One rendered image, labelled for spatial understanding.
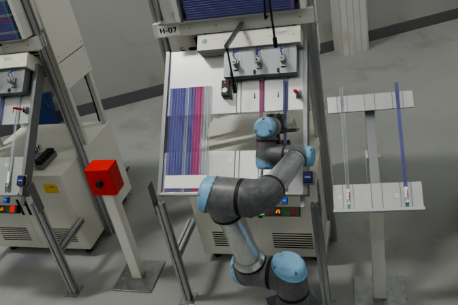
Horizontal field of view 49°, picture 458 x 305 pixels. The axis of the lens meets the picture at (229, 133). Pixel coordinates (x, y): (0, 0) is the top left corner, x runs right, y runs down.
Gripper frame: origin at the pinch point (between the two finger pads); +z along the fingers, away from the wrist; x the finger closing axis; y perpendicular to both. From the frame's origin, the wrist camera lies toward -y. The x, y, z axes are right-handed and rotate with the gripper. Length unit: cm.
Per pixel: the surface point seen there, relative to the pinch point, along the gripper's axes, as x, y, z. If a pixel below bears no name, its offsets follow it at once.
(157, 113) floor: 167, 19, 234
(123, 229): 95, -50, 29
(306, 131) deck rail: -9.5, -0.5, 7.0
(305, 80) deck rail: -9.2, 22.0, 12.8
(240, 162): 20.5, -13.4, 4.8
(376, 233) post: -37, -48, 23
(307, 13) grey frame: -11, 51, 12
